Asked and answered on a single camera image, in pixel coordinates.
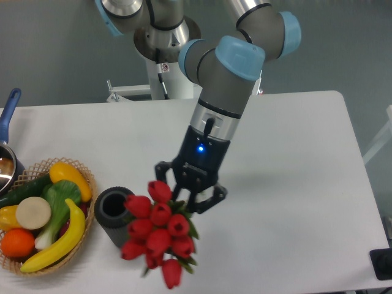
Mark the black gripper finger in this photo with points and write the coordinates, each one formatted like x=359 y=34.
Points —
x=219 y=194
x=161 y=170

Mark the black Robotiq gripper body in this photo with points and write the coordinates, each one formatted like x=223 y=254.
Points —
x=198 y=162

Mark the red tulip bouquet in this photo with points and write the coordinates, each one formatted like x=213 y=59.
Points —
x=161 y=230

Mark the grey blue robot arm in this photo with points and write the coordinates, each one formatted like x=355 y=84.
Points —
x=228 y=72

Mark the dark grey ribbed vase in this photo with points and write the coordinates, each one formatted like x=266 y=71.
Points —
x=112 y=215

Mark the yellow lemon squash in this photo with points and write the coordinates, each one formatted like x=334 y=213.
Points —
x=63 y=171

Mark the green bok choy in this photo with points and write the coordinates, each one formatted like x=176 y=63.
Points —
x=56 y=195

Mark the yellow banana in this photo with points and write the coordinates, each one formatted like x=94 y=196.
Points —
x=62 y=246

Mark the green cucumber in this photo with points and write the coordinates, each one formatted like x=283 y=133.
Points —
x=33 y=188

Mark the beige round bun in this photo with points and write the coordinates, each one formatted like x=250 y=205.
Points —
x=33 y=213

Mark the yellow bell pepper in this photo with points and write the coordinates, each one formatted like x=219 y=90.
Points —
x=8 y=218

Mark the orange fruit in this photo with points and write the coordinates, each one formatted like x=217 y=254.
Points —
x=17 y=243

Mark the black device at edge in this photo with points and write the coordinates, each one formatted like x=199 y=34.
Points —
x=381 y=262

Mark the woven wicker basket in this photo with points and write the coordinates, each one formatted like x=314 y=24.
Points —
x=38 y=170

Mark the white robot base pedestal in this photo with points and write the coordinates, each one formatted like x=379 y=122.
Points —
x=165 y=81

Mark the blue handled saucepan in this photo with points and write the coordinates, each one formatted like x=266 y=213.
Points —
x=11 y=167

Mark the white frame at right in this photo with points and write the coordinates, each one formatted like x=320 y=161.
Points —
x=382 y=137

